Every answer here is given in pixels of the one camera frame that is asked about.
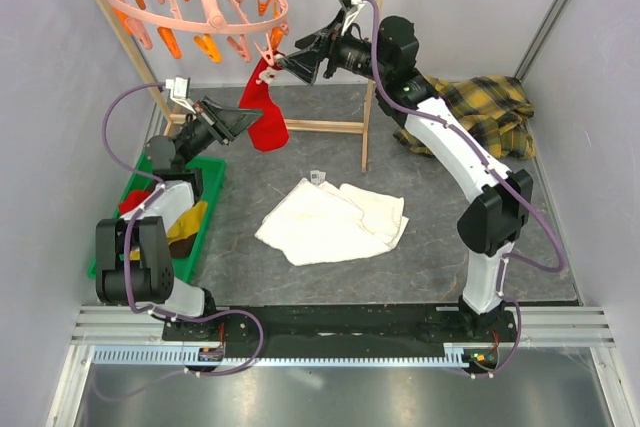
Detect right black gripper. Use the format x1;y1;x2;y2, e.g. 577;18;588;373
278;8;390;86

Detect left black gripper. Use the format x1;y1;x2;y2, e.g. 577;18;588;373
175;96;263;165

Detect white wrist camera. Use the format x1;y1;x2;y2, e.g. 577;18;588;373
338;0;365;34
165;76;194;112

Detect pink round clip hanger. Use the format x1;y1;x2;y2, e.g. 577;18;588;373
108;0;290;86

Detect slotted aluminium cable duct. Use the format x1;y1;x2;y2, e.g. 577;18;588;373
92;345;471;368

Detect brown striped sock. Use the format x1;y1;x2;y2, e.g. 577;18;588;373
169;234;197;259

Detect yellow sock with reindeer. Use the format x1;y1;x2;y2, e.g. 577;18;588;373
127;200;209;261

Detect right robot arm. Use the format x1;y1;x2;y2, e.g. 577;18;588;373
276;14;533;341

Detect white folded towel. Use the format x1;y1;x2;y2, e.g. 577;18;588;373
255;178;409;266

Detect red sock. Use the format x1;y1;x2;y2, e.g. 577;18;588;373
239;59;289;152
118;190;151;216

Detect yellow plaid shirt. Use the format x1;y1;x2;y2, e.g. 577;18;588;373
392;73;536;160

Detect wooden hanger stand frame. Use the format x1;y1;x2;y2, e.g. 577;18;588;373
95;0;375;172

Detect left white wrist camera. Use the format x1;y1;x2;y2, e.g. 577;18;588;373
165;76;194;112

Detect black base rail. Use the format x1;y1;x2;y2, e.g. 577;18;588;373
162;301;518;360

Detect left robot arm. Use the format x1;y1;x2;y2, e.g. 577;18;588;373
95;97;262;340

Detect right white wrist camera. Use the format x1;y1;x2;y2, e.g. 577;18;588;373
338;0;365;34

